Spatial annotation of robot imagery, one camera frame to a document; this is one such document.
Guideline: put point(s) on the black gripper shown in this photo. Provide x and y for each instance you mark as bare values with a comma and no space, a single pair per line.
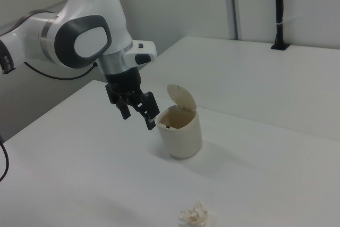
123,79

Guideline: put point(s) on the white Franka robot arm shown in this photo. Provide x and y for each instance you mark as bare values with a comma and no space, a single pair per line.
87,11

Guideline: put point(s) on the small white bin with lid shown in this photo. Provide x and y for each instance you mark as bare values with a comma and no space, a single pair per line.
183,136

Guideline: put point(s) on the crumpled white paper trash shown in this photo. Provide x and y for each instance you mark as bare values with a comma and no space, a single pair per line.
194,212

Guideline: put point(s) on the black pole with table clamp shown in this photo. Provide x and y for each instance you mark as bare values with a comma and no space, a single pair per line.
279,11

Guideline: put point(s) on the grey partition post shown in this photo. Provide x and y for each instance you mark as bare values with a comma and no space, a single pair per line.
233,3

